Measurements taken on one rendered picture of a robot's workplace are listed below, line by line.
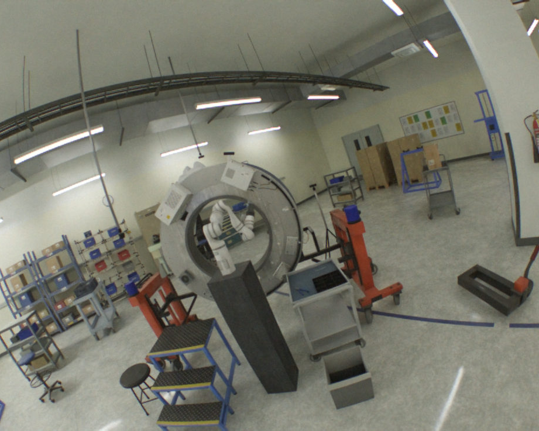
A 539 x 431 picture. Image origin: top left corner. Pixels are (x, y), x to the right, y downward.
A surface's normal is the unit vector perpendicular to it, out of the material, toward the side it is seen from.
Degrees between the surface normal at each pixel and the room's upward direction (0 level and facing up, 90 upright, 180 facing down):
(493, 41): 90
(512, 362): 0
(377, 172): 90
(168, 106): 90
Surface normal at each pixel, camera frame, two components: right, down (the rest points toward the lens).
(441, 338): -0.34, -0.93
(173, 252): 0.00, 0.16
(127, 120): 0.60, -0.09
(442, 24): -0.73, 0.36
